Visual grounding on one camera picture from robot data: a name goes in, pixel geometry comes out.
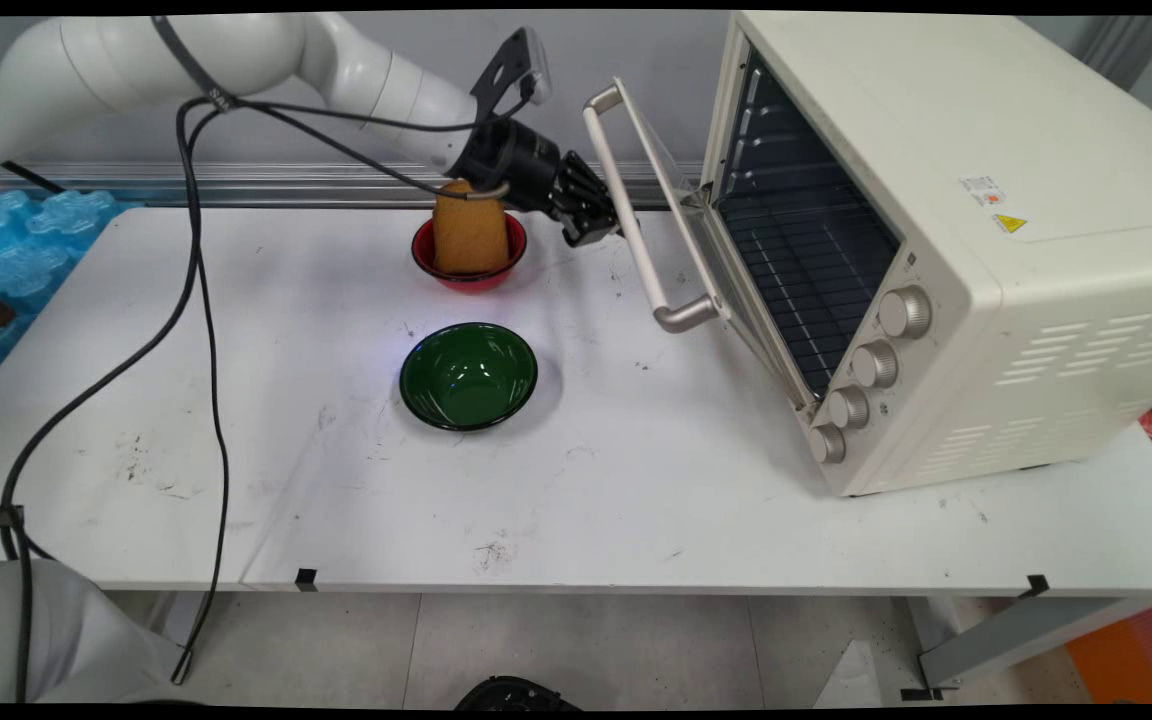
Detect thick black cable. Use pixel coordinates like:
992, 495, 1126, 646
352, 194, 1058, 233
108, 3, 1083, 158
0, 96, 242, 563

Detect green enamel bowl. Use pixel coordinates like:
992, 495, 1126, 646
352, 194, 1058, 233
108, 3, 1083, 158
399, 322, 539, 433

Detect wire oven rack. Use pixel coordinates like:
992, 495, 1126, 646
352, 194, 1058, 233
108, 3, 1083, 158
719, 213, 899, 393

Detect glass oven door with handle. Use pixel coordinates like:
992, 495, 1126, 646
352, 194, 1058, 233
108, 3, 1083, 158
582, 77, 823, 413

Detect grey table leg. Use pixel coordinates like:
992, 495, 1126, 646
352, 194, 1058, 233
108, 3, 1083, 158
908, 596, 1152, 693

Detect blue foam mats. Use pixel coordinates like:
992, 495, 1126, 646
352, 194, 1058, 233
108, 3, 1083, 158
0, 189, 124, 373

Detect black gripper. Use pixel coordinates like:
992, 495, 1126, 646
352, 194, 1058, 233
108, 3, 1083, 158
454, 118, 625, 249

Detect red enamel bowl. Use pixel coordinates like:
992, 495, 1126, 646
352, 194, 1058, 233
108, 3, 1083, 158
411, 212, 529, 294

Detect orange box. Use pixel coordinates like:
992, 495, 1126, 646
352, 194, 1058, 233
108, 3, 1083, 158
1065, 597, 1152, 705

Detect cream toaster oven body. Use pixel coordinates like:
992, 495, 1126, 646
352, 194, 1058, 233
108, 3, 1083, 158
700, 11, 1152, 499

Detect aluminium rail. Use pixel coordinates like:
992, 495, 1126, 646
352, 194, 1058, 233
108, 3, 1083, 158
0, 162, 709, 210

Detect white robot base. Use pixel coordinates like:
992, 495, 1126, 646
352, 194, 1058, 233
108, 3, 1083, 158
0, 558, 189, 706

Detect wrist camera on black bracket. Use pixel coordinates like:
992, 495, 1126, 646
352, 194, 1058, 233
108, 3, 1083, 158
469, 26, 555, 113

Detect thin black cable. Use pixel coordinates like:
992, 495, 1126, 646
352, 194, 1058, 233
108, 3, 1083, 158
170, 100, 233, 687

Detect black round object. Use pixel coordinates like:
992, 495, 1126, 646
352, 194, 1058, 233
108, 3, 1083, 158
454, 676, 584, 712

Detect brown bread loaf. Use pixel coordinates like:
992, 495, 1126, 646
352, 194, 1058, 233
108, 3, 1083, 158
432, 179, 511, 277

